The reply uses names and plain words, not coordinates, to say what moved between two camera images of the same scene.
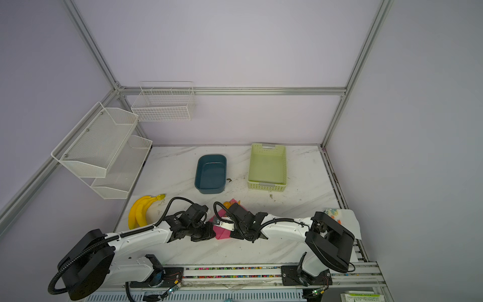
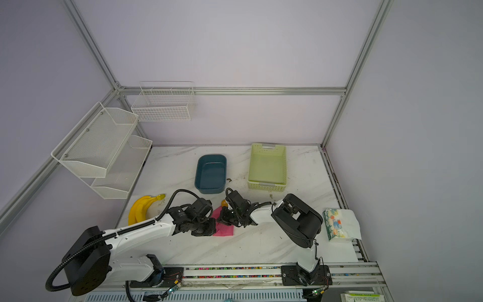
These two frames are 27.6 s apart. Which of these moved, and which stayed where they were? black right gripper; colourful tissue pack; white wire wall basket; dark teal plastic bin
Moved: black right gripper
Stayed: dark teal plastic bin; colourful tissue pack; white wire wall basket
